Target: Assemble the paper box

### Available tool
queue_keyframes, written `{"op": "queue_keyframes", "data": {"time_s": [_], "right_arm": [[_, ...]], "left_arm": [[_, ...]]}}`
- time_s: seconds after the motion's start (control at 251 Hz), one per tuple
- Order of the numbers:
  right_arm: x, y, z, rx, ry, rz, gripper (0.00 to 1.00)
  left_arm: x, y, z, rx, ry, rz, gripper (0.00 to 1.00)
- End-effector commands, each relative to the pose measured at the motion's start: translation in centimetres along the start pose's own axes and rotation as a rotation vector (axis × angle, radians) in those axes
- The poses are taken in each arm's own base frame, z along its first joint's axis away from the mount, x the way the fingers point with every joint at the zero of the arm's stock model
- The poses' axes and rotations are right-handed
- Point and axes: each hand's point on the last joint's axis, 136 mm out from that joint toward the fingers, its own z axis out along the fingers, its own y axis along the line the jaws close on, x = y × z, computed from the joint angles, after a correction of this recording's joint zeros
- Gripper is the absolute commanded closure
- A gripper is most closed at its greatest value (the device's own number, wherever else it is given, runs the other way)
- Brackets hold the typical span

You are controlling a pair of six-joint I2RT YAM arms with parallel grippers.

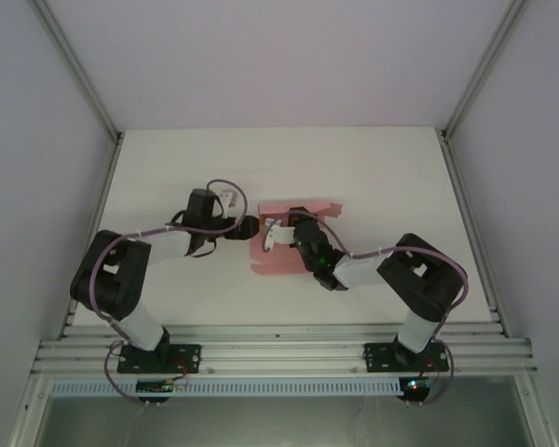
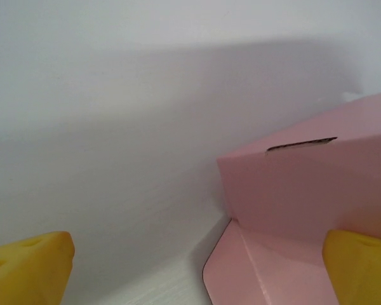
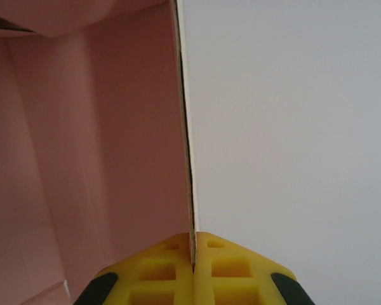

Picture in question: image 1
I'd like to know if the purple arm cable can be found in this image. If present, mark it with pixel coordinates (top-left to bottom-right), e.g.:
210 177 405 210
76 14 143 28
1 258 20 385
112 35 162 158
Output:
265 210 470 407
89 178 249 407

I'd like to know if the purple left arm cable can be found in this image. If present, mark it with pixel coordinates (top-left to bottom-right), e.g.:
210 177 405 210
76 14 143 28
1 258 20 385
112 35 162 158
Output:
89 178 249 407

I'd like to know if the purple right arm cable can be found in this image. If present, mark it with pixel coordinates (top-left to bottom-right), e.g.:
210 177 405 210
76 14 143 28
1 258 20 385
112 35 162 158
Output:
265 210 470 407

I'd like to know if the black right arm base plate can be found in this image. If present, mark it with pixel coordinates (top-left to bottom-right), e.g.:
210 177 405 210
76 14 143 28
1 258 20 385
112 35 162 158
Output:
363 341 450 374

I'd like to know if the aluminium table side rail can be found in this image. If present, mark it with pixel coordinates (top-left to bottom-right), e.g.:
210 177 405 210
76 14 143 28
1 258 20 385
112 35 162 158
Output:
55 133 124 337
439 131 510 337

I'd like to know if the slotted light blue cable duct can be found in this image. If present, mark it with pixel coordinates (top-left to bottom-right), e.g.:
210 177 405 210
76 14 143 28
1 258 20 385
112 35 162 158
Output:
49 377 402 397

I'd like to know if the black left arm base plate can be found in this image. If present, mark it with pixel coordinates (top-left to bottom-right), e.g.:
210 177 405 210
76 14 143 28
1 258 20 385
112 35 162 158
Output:
116 343 202 375

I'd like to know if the pink cloth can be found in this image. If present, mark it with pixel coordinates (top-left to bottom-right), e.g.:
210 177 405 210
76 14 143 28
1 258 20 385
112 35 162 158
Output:
250 198 344 278

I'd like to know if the aluminium mounting rail bed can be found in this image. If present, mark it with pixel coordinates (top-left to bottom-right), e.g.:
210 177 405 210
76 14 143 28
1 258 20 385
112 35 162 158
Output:
29 319 540 379

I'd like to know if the aluminium frame post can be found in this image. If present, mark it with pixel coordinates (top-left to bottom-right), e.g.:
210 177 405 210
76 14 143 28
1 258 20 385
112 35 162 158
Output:
31 0 124 143
440 0 528 143

